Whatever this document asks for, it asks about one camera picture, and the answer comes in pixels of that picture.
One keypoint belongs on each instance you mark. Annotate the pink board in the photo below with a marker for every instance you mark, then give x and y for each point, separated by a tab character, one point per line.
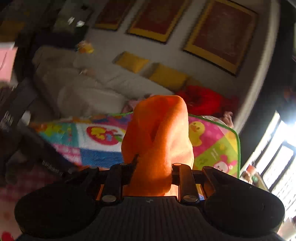
8	63

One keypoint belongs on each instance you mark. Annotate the small beige doll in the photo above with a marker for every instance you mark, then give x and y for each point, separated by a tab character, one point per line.
87	71

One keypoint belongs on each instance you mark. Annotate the black window frame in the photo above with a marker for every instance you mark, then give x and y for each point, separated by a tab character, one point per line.
281	148

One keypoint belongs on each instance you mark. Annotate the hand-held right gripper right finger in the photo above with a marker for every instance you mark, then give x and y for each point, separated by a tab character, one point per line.
183	178

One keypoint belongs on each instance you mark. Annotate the small pink cloth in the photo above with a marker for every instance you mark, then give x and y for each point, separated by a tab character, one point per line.
228	118

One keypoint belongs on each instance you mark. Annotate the yellow plush toy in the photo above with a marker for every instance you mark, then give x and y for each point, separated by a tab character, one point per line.
85	47

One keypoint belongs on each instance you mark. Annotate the yellow cushion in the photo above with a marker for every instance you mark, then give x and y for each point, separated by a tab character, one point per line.
168	76
131	61

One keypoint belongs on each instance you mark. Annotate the colourful cartoon play mat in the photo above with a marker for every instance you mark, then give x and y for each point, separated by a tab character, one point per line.
104	139

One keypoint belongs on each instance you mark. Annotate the red cushion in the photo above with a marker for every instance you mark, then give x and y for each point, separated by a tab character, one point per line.
203	99

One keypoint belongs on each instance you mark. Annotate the orange pumpkin costume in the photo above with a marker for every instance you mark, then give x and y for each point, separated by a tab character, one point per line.
159	139

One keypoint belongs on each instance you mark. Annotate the white covered sofa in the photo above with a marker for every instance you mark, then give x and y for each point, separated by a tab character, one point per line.
87	92

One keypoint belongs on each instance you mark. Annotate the glass fish tank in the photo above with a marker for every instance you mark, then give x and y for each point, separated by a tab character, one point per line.
69	20

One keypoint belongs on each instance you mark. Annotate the black cabinet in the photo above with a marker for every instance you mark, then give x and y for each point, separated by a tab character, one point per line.
46	39

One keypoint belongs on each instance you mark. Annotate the pink clothing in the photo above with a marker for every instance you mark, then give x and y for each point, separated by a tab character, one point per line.
133	104

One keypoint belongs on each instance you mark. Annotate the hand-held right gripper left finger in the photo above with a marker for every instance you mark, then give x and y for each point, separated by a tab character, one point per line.
114	178

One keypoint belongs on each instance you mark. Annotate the framed red wall picture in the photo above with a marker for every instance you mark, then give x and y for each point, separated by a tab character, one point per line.
222	39
157	19
111	14

